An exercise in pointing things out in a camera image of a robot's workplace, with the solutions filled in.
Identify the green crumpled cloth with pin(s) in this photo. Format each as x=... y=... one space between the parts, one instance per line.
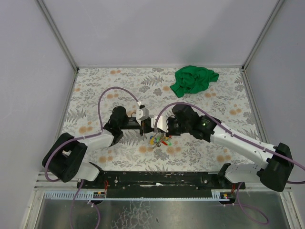
x=192 y=80

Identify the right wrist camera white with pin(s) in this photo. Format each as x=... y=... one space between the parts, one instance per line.
x=160 y=124

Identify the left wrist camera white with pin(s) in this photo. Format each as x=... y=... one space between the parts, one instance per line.
x=142 y=113

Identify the grey cable duct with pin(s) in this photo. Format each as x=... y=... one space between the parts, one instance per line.
x=69 y=195

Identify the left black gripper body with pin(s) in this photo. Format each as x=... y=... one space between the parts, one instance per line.
x=142 y=127

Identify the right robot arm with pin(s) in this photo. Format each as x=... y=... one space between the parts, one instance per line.
x=273 y=162

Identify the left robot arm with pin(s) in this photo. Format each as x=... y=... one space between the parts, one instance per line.
x=65 y=158

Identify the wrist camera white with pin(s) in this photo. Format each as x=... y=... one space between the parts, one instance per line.
x=142 y=113
x=160 y=124

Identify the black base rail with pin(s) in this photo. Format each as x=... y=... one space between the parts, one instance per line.
x=135 y=184

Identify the yellow key tag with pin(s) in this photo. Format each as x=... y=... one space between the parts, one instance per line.
x=152 y=141

